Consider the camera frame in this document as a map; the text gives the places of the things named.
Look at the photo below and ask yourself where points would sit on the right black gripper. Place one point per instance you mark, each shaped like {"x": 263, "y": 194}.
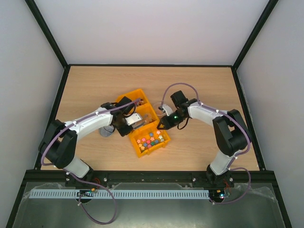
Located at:
{"x": 168, "y": 120}

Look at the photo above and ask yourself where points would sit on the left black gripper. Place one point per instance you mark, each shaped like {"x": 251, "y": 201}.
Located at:
{"x": 125, "y": 132}

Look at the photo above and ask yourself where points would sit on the orange three-compartment bin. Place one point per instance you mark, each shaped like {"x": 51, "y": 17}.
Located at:
{"x": 146, "y": 139}

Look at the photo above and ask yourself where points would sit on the clear plastic jar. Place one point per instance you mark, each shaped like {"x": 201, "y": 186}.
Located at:
{"x": 159, "y": 110}

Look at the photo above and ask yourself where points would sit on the metal scoop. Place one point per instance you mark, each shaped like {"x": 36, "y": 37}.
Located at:
{"x": 146, "y": 119}

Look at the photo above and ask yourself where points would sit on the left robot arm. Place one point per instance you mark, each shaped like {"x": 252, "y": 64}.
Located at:
{"x": 58, "y": 146}

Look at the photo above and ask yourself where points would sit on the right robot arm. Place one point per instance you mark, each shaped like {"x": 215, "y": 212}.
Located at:
{"x": 232, "y": 135}

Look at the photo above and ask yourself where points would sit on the round metal lid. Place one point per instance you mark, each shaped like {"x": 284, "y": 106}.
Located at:
{"x": 107, "y": 131}

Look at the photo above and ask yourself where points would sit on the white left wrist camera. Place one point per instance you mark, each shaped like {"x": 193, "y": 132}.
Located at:
{"x": 134, "y": 118}

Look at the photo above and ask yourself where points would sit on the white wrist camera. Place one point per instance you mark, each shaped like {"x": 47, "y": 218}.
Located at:
{"x": 167, "y": 109}
{"x": 134, "y": 118}

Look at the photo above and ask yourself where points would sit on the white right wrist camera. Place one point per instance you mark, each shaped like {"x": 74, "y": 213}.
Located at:
{"x": 167, "y": 109}

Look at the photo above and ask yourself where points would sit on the black aluminium frame rail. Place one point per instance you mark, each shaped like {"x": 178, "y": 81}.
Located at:
{"x": 196, "y": 179}

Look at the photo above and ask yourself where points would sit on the white slotted cable duct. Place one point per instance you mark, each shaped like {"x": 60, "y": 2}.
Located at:
{"x": 120, "y": 194}

